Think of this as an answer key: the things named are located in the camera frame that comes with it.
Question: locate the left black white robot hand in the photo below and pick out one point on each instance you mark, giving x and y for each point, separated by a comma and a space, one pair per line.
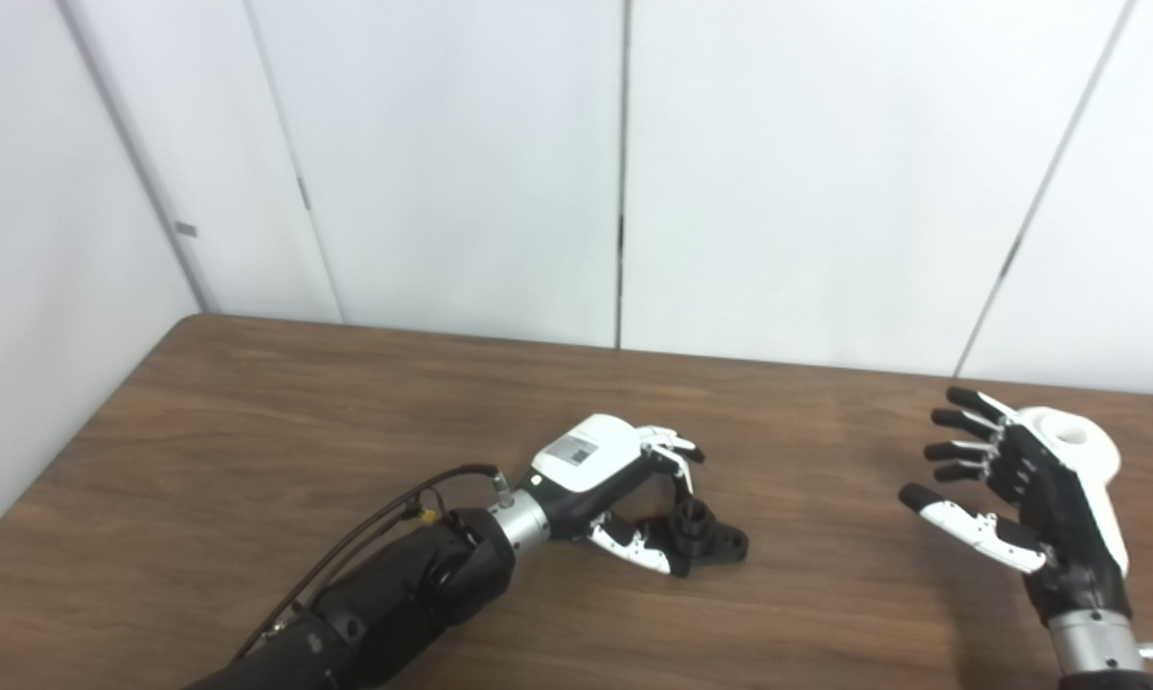
586, 460

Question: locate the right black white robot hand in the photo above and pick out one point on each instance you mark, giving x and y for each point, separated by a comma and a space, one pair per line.
1055, 517

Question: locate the round white piece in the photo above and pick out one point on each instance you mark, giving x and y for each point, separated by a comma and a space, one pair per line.
1094, 450

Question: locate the black flanged holder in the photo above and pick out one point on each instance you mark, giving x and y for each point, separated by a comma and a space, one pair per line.
720, 546

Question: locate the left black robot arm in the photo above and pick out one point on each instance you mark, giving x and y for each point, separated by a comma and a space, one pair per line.
394, 594

